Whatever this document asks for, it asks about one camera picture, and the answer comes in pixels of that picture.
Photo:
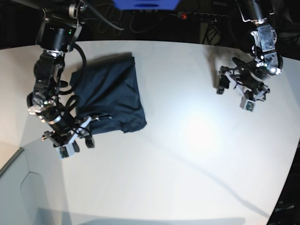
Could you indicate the dark blue t-shirt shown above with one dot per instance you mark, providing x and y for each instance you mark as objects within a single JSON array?
[{"x": 109, "y": 90}]

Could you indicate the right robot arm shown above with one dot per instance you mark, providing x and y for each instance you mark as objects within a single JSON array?
[{"x": 62, "y": 24}]

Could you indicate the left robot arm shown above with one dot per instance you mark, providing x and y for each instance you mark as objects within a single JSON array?
[{"x": 266, "y": 62}]

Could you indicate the blue box overhead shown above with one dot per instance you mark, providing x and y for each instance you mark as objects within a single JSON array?
[{"x": 146, "y": 4}]

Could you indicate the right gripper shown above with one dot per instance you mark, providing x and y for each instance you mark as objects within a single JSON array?
[{"x": 66, "y": 128}]

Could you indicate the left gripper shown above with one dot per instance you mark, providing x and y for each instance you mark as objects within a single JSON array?
[{"x": 247, "y": 75}]

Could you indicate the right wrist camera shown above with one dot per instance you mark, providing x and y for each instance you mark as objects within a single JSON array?
[{"x": 65, "y": 151}]

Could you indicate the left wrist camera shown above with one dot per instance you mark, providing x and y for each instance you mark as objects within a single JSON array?
[{"x": 247, "y": 104}]

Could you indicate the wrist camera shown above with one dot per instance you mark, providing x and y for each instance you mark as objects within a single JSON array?
[
  {"x": 65, "y": 151},
  {"x": 247, "y": 104}
]

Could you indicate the black power strip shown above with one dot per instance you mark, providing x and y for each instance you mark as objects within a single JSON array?
[{"x": 201, "y": 17}]

